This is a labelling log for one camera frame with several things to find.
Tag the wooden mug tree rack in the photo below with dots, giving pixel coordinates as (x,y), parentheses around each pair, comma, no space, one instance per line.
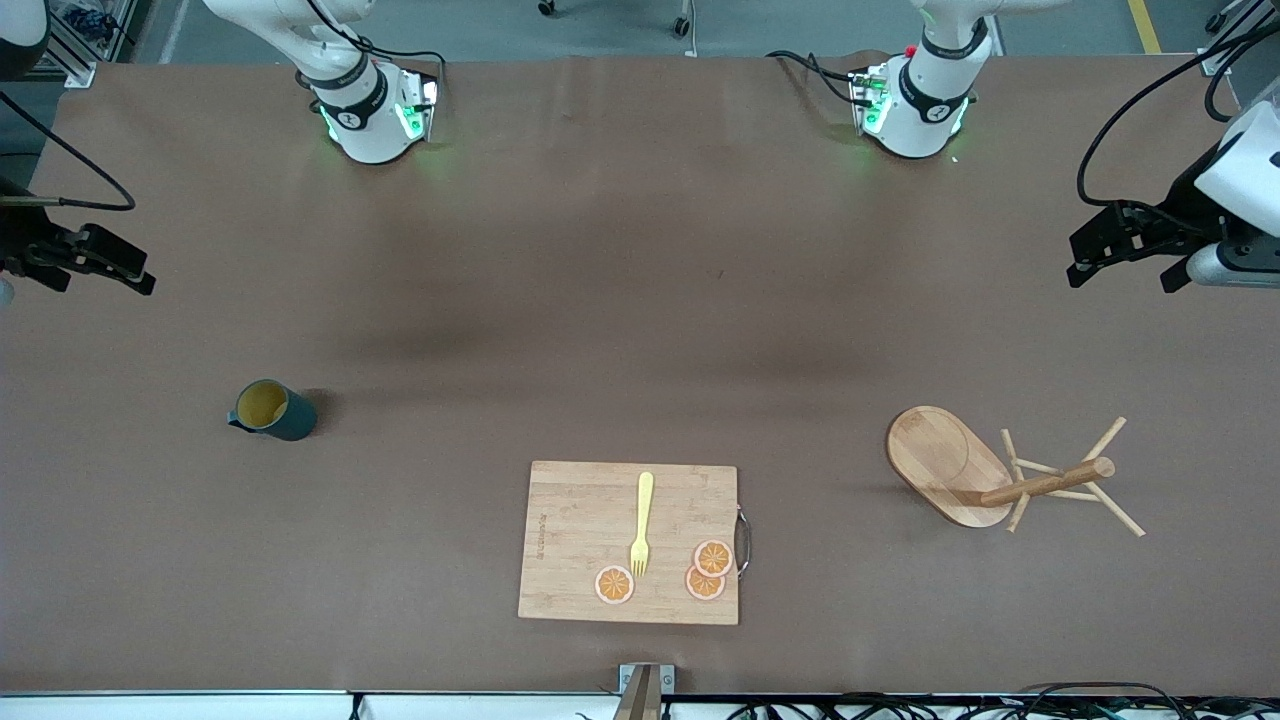
(940,460)

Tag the brown angled bar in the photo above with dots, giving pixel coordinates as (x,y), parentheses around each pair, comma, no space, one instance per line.
(640,702)

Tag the orange slice toy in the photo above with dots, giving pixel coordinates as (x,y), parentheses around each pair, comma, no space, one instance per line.
(713,558)
(700,588)
(614,585)

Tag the yellow floor tape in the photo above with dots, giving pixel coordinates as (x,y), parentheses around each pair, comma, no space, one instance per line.
(1145,25)

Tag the yellow plastic fork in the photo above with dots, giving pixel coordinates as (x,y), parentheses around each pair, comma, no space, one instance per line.
(643,510)

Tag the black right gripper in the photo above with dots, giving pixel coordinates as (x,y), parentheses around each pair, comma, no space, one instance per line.
(20,238)

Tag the dark teal cup yellow inside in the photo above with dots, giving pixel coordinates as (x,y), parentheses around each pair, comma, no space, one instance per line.
(280,415)

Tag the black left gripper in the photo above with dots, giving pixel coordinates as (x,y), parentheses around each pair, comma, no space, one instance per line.
(1186,205)

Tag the grey metal bracket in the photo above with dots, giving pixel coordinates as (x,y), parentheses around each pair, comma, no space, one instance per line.
(668,678)

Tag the aluminium frame profile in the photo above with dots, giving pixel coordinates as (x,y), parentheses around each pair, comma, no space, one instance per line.
(75,65)
(1225,50)

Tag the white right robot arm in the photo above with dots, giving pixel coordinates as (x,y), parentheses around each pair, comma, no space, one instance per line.
(365,120)

